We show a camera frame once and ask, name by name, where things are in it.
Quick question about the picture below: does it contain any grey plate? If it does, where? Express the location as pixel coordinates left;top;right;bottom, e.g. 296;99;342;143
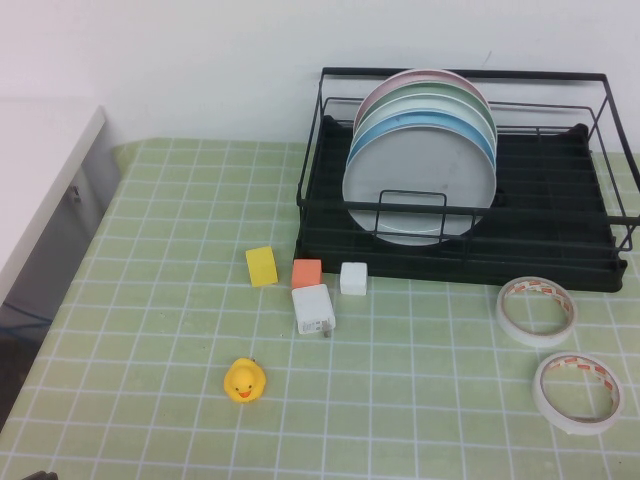
341;123;499;247

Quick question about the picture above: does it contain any blue plate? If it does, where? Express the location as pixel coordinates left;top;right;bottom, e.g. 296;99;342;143
347;109;498;169

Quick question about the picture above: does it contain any pink plate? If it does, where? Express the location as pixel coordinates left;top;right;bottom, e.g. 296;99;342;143
352;68;482;132

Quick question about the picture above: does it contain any pale mint plate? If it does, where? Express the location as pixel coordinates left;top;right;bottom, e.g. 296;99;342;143
351;92;499;151

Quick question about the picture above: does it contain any green plate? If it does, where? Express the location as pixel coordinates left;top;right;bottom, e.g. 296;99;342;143
355;78;494;132

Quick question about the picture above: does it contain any orange block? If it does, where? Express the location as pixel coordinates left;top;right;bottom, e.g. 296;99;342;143
291;258;324;290

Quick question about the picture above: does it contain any white cube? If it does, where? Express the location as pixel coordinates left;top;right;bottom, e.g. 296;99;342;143
339;261;370;296

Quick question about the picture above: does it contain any yellow block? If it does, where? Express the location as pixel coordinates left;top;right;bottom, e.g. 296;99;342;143
244;245;279;289

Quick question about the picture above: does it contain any white USB charger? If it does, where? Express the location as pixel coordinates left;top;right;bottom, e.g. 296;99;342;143
291;283;337;341

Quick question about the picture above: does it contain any yellow rubber duck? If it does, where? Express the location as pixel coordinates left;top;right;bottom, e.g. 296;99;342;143
223;356;266;404

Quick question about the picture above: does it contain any green checked tablecloth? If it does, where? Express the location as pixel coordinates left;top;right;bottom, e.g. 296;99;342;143
0;137;640;480

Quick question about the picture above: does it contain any white double-sided tape roll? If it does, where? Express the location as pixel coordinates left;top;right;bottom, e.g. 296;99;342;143
531;351;626;437
496;275;580;349

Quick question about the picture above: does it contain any black plastic drip tray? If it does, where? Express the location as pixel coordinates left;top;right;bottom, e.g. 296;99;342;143
293;114;629;294

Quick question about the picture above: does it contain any white cabinet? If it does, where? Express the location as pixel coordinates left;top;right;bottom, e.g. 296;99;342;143
0;97;124;351

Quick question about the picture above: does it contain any black wire dish rack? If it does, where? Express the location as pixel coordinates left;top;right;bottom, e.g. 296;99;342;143
294;66;640;252

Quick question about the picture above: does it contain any thin blue cable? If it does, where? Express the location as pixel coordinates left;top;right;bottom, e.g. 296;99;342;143
0;299;52;342

